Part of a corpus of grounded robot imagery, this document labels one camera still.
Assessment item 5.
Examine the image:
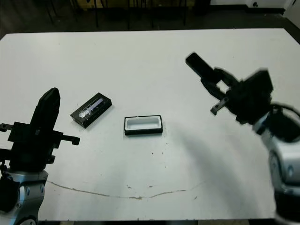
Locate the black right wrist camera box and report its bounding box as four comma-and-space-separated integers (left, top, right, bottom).
242, 68, 275, 98

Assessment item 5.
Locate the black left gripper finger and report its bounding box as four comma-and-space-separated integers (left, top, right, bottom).
30, 88, 55, 129
45, 87, 61, 132

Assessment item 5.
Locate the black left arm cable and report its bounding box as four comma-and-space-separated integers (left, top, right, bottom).
0, 159, 10, 182

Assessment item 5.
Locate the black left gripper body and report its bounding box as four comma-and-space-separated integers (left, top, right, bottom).
0, 121, 81, 169

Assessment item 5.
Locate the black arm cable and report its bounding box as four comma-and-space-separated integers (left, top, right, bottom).
0, 159, 10, 182
269, 101, 300, 144

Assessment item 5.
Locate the black box lid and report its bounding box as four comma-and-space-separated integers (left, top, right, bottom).
70, 92, 113, 128

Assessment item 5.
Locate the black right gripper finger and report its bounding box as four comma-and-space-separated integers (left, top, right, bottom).
200, 78, 230, 101
214, 67, 242, 88

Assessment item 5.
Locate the black office chair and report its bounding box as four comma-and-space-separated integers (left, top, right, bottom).
93, 0, 131, 30

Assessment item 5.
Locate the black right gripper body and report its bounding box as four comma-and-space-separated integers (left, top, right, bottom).
210, 79, 274, 125

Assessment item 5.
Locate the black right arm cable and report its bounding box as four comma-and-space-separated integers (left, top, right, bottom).
269, 101, 300, 144

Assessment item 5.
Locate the black box base white insert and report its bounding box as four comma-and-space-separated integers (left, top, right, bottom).
124, 114, 164, 136

